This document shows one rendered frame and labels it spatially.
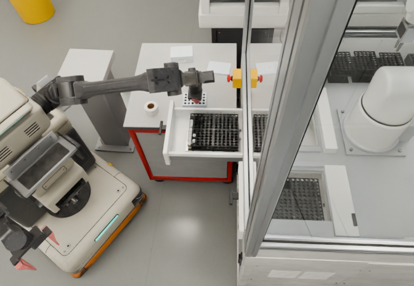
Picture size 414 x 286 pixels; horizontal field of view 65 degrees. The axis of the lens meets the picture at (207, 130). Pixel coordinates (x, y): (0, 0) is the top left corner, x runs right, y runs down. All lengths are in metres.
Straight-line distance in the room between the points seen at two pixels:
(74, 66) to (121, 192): 0.80
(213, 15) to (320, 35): 1.69
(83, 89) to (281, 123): 0.85
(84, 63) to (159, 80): 1.10
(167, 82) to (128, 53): 2.18
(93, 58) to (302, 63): 1.81
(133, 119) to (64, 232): 0.79
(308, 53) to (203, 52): 1.65
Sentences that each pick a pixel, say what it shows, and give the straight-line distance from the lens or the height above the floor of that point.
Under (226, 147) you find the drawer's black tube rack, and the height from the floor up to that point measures 0.90.
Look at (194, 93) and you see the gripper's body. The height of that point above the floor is 0.91.
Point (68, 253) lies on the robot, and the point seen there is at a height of 0.28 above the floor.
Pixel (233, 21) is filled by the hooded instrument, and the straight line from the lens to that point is 2.04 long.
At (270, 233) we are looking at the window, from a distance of 0.99.
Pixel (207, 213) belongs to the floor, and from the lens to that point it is 2.24.
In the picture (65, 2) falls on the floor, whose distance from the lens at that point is 4.09.
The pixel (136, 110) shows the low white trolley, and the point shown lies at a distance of 1.75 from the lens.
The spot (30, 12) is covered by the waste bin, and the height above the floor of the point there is 0.15.
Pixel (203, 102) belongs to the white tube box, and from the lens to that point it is 1.68.
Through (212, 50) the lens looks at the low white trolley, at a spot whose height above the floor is 0.76.
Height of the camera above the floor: 2.12
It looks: 57 degrees down
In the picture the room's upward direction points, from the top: 4 degrees counter-clockwise
